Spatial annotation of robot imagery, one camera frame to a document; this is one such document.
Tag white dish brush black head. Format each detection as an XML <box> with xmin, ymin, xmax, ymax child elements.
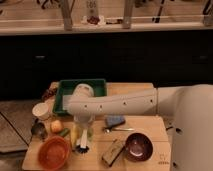
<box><xmin>75</xmin><ymin>129</ymin><xmax>90</xmax><ymax>154</ymax></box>

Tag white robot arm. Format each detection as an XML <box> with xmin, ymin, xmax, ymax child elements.
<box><xmin>62</xmin><ymin>84</ymin><xmax>213</xmax><ymax>171</ymax></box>

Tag white plastic cup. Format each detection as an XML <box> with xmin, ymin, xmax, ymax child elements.
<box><xmin>32</xmin><ymin>103</ymin><xmax>50</xmax><ymax>120</ymax></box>

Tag yellow banana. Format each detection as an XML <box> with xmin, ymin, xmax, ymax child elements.
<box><xmin>70</xmin><ymin>124</ymin><xmax>79</xmax><ymax>151</ymax></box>

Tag green cucumber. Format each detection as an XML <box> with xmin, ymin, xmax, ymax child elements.
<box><xmin>59</xmin><ymin>128</ymin><xmax>70</xmax><ymax>137</ymax></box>

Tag metal spoon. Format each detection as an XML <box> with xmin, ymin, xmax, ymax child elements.
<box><xmin>102</xmin><ymin>128</ymin><xmax>134</xmax><ymax>133</ymax></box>

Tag blue sponge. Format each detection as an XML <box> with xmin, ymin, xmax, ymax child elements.
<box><xmin>105</xmin><ymin>115</ymin><xmax>125</xmax><ymax>127</ymax></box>

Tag orange round fruit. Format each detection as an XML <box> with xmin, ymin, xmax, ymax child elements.
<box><xmin>50</xmin><ymin>120</ymin><xmax>63</xmax><ymax>133</ymax></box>

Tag green plastic tray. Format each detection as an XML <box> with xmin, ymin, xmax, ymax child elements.
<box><xmin>53</xmin><ymin>79</ymin><xmax>107</xmax><ymax>116</ymax></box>

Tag brown rectangular block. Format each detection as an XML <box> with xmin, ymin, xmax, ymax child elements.
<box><xmin>102</xmin><ymin>139</ymin><xmax>124</xmax><ymax>167</ymax></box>

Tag dark red object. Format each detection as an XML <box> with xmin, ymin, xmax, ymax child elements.
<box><xmin>42</xmin><ymin>88</ymin><xmax>57</xmax><ymax>101</ymax></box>

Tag orange plastic bowl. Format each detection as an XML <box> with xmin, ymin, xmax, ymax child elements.
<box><xmin>37</xmin><ymin>136</ymin><xmax>70</xmax><ymax>171</ymax></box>

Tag dark metal pot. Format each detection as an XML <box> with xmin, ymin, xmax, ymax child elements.
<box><xmin>31</xmin><ymin>119</ymin><xmax>48</xmax><ymax>141</ymax></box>

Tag dark purple bowl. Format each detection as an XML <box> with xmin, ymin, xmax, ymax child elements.
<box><xmin>124</xmin><ymin>133</ymin><xmax>153</xmax><ymax>162</ymax></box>

